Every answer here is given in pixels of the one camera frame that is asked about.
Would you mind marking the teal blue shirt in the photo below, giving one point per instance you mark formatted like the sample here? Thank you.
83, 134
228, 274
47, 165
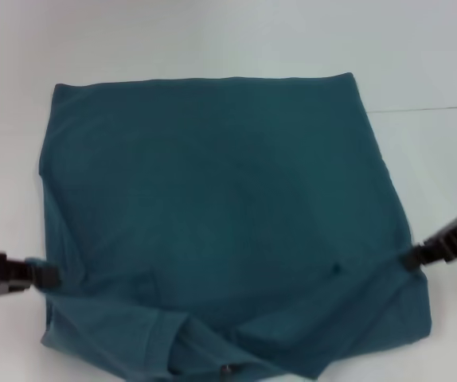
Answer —
220, 191

